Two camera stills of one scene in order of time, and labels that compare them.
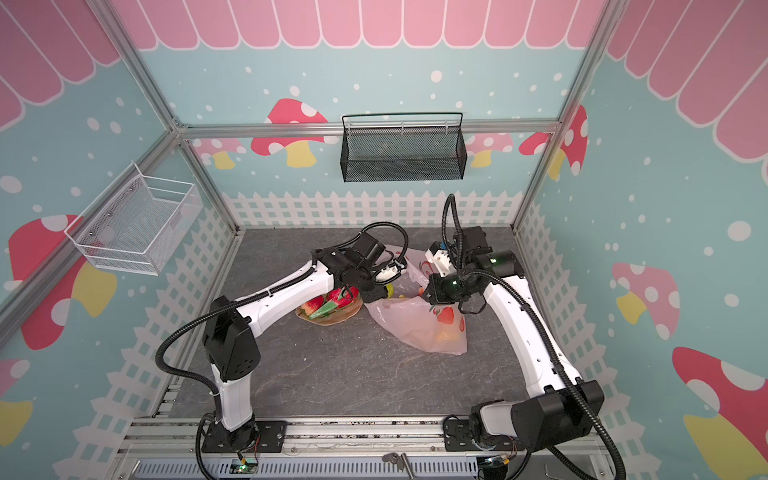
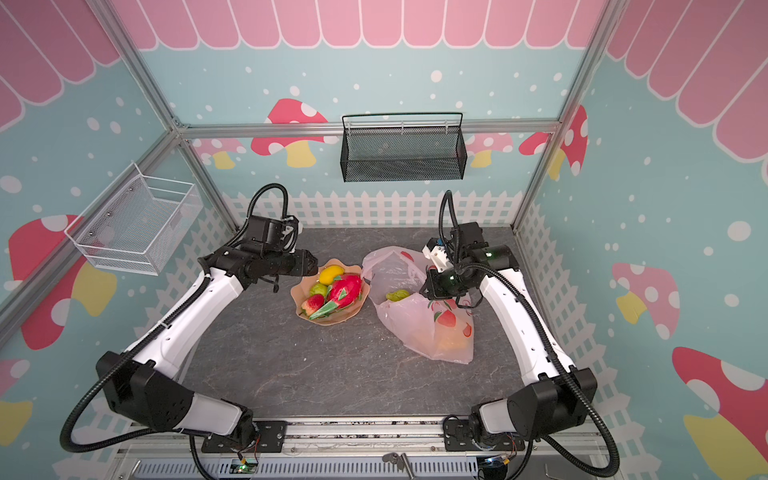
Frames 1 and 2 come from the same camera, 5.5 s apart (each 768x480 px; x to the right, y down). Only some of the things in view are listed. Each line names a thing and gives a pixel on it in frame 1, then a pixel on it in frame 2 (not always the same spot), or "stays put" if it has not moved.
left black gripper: x=378 y=292 to x=302 y=266
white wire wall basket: x=137 y=224 stays put
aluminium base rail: x=161 y=448 stays put
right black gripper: x=437 y=291 stays put
